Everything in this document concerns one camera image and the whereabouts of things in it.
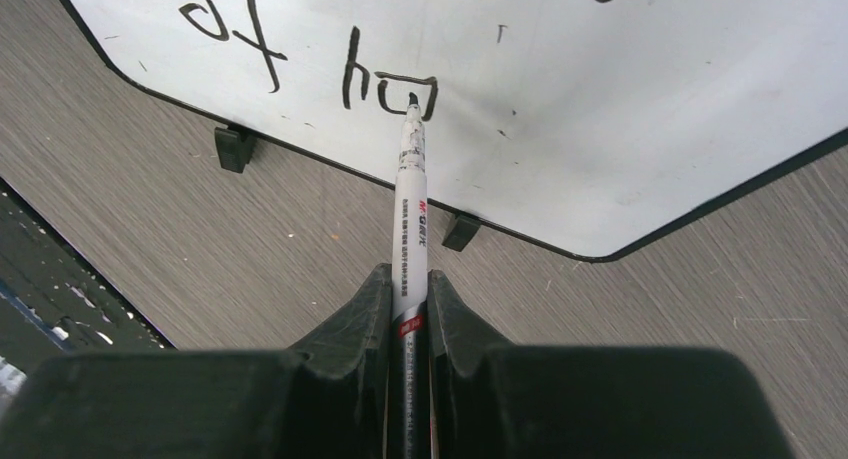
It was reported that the white slotted cable duct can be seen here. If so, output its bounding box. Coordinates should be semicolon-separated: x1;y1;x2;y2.
0;357;27;397

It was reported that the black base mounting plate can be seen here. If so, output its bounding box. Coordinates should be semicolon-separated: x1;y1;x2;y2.
1;182;173;373

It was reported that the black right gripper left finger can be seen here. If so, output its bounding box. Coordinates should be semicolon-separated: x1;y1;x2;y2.
1;264;392;458

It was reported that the small black-framed whiteboard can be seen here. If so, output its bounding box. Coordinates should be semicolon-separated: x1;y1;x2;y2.
60;0;847;261

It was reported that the white whiteboard marker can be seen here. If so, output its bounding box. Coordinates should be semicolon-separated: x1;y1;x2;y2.
386;93;431;458

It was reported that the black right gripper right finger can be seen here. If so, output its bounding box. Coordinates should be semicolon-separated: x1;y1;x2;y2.
427;270;793;458

